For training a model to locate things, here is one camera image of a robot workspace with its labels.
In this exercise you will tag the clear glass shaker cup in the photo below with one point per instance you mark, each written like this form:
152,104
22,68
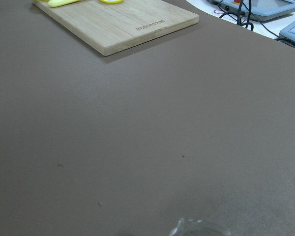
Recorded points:
198,227

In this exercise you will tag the wooden cutting board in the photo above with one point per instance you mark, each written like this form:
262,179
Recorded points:
111,28

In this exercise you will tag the lemon slice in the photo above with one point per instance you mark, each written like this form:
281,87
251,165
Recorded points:
112,1

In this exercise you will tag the yellow plastic knife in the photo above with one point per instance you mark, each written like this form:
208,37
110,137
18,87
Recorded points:
58,3

